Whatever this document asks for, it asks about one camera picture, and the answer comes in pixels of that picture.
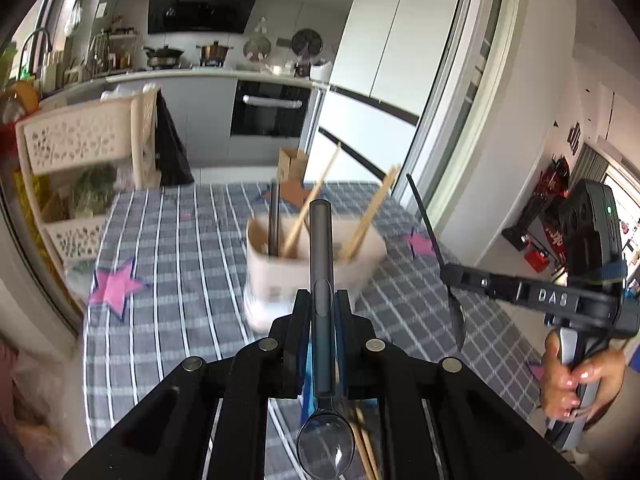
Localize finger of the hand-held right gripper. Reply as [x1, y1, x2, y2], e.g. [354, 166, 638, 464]
[439, 263, 622, 340]

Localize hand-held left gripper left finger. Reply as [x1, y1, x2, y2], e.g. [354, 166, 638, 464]
[62, 289, 313, 480]

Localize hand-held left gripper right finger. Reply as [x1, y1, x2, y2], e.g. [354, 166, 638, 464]
[334, 290, 584, 480]

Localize beige utensil holder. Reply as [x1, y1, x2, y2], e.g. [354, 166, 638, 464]
[244, 211, 387, 334]

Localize dark metal spoon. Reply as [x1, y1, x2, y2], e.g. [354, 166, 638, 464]
[296, 199, 357, 479]

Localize person's right hand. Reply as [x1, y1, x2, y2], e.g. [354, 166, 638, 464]
[539, 331, 627, 421]

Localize red and black object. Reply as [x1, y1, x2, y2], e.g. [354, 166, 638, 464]
[500, 156, 572, 273]

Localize grey plaid star tablecloth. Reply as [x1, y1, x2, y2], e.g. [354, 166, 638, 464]
[81, 179, 552, 480]

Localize cardboard box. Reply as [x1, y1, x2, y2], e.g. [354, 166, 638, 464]
[277, 147, 309, 184]

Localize black hanging bag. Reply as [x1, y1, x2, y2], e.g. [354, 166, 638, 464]
[154, 90, 196, 187]

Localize black built-in oven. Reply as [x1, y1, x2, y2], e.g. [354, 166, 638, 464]
[230, 78, 312, 139]

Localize green vegetables in bag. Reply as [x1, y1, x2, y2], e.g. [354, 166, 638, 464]
[66, 164, 119, 219]

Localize white refrigerator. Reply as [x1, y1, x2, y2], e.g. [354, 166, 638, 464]
[299, 0, 472, 182]

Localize white kitchen countertop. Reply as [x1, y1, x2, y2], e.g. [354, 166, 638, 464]
[39, 68, 332, 97]

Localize steel cooking pot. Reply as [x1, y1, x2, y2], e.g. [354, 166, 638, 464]
[196, 40, 235, 67]

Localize beige perforated storage cart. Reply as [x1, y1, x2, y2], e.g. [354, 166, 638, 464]
[14, 84, 164, 272]

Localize black wok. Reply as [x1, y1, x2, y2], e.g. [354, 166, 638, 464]
[143, 44, 185, 69]

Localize countertop spice rack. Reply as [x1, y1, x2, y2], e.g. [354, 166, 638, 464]
[89, 29, 139, 71]

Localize black range hood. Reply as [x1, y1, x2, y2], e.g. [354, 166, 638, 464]
[147, 0, 264, 36]

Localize yellow dish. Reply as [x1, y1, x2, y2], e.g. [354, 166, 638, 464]
[7, 79, 39, 112]

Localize chrome kitchen faucet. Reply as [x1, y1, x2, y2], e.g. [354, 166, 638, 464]
[19, 28, 54, 87]

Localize round light wall strainer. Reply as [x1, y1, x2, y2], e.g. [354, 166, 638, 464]
[243, 34, 273, 60]

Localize round dark wall strainer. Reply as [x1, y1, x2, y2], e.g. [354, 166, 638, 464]
[291, 28, 324, 56]

